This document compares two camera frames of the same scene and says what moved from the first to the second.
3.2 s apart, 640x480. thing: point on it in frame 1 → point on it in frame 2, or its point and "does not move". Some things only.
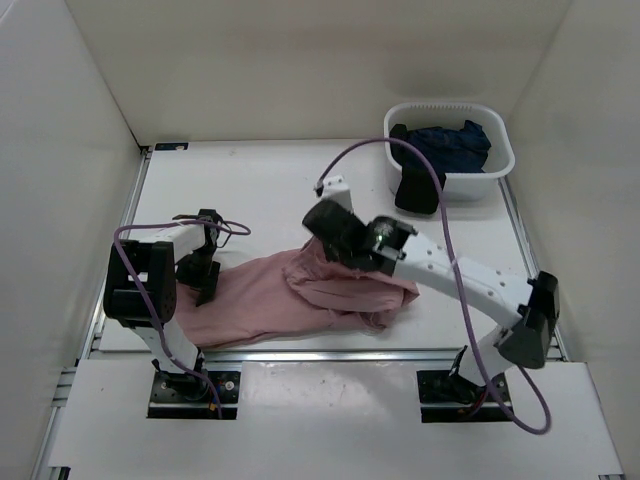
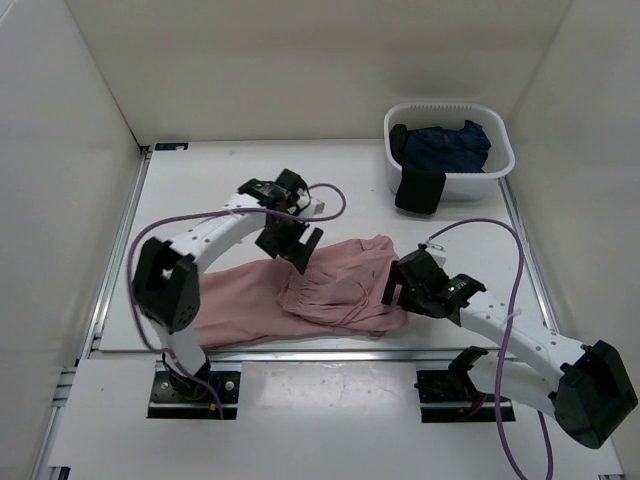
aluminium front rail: [309, 357] does not move
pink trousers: [290, 296] does not move
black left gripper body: [197, 272] → [281, 238]
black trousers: [417, 189] does not move
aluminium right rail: [521, 227] does not move
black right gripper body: [338, 256] → [413, 299]
